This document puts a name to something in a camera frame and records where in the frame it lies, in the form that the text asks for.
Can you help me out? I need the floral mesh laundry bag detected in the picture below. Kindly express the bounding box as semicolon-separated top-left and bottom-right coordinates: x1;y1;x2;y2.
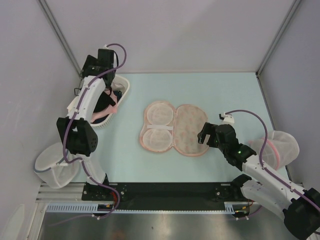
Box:
139;101;209;157

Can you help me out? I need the black bra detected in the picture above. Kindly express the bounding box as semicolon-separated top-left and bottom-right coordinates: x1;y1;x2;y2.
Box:
93;84;118;118

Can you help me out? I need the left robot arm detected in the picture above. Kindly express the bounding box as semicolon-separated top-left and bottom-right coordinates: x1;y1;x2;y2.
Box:
56;45;123;201

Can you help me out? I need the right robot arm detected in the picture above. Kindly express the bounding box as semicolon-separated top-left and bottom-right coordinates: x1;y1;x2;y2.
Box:
197;122;320;240

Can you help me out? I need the white plastic laundry basket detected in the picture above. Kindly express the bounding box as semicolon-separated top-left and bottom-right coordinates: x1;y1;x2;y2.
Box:
90;74;130;129

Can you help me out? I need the white mesh bag pink trim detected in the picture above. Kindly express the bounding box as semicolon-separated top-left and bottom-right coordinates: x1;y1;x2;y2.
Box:
262;130;300;171

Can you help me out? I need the white mesh bag blue trim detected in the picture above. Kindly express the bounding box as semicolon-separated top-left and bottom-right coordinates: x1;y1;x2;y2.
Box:
33;142;80;189

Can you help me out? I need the pale garment in basket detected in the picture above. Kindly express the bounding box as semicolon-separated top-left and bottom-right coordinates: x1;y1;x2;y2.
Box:
111;82;126;93

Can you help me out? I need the pink cloth in basket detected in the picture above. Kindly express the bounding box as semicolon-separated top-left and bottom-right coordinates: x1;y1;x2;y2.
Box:
89;89;120;124

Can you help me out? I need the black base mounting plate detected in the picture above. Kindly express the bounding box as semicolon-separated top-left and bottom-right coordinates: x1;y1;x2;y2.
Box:
81;182;253;211

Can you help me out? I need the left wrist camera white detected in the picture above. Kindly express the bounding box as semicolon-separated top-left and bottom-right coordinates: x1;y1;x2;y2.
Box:
102;44;111;50

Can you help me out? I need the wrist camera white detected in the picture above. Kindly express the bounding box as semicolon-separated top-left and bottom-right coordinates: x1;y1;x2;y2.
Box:
102;44;111;50
219;112;235;126

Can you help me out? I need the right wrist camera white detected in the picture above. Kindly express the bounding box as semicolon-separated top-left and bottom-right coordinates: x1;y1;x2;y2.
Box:
219;112;235;126

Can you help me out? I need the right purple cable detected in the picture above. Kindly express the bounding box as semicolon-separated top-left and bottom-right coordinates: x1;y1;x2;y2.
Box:
224;109;320;218

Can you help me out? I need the aluminium rail frame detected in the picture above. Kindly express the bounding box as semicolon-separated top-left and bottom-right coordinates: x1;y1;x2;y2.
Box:
34;181;311;215

